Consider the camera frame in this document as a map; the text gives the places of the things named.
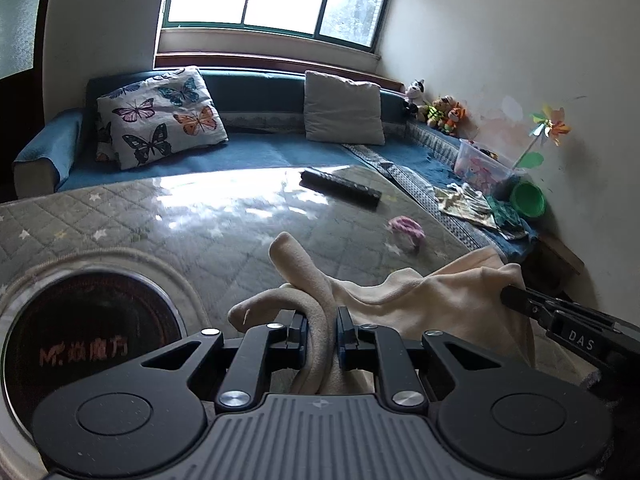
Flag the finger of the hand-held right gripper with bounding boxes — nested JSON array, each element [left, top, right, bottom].
[[501, 284, 567, 329]]

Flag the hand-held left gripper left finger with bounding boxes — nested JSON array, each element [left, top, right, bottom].
[[141, 308, 310, 413]]

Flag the dark wooden door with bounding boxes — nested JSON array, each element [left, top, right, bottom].
[[0, 0, 56, 201]]

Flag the orange tiger plush toy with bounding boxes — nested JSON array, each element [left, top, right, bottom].
[[446, 102, 469, 136]]

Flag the beige garment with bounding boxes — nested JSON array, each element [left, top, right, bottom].
[[227, 231, 538, 396]]

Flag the blue sofa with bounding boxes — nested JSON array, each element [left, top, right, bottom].
[[13, 67, 541, 261]]

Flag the pink hair scrunchie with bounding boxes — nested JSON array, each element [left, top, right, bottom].
[[389, 216, 426, 251]]

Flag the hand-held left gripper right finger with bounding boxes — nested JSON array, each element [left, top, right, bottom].
[[336, 306, 506, 413]]

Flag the black ribbed remote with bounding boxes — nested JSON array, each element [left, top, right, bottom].
[[299, 169, 383, 209]]

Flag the green cloth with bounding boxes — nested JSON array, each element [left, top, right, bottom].
[[487, 195, 526, 233]]

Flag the green plastic bowl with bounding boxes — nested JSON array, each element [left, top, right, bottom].
[[510, 181, 547, 219]]

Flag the round built-in induction cooker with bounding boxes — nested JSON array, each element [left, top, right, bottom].
[[0, 247, 212, 480]]

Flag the stuffed toys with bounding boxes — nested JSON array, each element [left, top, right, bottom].
[[427, 96, 454, 132]]

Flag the black and white plush toy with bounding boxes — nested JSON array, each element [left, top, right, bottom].
[[403, 79, 426, 114]]

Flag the plain beige pillow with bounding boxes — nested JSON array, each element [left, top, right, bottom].
[[303, 70, 387, 146]]

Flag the yellowish patterned cloth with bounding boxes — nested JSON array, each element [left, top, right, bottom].
[[432, 182, 497, 226]]

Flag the clear plastic storage box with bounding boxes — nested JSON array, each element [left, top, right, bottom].
[[454, 139, 516, 193]]

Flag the butterfly print pillow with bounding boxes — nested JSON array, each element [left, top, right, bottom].
[[95, 66, 229, 171]]

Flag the colourful pinwheel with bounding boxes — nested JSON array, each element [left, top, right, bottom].
[[514, 105, 572, 171]]

